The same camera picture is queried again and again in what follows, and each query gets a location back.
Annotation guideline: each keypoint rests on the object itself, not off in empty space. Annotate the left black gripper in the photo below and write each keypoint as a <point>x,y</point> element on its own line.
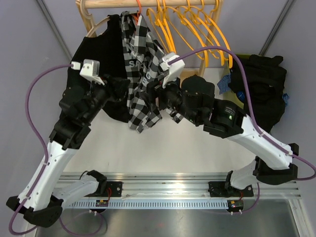
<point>116,88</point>

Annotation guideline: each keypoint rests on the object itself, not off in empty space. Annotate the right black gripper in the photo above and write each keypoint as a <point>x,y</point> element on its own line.
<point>156,90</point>

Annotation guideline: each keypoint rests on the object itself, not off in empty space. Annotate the black white checkered shirt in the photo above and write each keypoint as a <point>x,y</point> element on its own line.
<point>141,52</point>

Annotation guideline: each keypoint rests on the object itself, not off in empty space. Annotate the red orange hanger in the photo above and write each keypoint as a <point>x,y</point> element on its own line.
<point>138,12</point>

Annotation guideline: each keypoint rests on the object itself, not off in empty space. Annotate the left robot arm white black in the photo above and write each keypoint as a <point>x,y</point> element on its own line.
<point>40,203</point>

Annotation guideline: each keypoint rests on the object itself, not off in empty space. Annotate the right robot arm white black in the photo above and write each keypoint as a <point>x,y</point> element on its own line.
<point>194,99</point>

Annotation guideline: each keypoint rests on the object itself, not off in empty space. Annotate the black t-shirt on rack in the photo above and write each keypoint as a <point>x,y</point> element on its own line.
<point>107,49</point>

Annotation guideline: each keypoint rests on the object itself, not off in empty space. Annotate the blue checked shirt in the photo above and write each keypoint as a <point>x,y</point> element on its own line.
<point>223,84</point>

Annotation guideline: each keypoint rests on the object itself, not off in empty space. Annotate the orange hanger empty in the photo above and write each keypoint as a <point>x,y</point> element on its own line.
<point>203,24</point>
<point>217,54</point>

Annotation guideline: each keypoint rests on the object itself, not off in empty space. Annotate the green laundry basket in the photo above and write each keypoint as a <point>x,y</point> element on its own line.
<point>230,95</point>

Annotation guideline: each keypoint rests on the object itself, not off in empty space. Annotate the wooden clothes rack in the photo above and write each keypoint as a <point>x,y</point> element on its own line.
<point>91,26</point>

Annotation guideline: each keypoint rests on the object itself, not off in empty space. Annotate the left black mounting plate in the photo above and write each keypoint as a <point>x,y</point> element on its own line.
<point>113,188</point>

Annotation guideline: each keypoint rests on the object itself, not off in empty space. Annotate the black mounting plate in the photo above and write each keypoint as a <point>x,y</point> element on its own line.
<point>113,188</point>
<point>218,189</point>

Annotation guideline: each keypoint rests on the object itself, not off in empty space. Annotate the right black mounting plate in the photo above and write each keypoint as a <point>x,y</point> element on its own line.
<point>218,189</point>

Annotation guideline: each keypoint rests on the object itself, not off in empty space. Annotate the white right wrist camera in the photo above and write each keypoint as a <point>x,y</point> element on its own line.
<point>171,71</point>

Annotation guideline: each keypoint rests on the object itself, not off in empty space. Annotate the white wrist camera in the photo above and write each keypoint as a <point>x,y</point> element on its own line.
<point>171,71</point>
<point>89,70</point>

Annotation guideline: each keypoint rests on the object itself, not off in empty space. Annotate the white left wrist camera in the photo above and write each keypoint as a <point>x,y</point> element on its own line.
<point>89,70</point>

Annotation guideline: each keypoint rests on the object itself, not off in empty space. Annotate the aluminium rail base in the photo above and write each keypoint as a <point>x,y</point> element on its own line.
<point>178,185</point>

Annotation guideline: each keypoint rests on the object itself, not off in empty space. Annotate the white slotted cable duct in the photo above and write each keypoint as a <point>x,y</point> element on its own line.
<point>150,204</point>

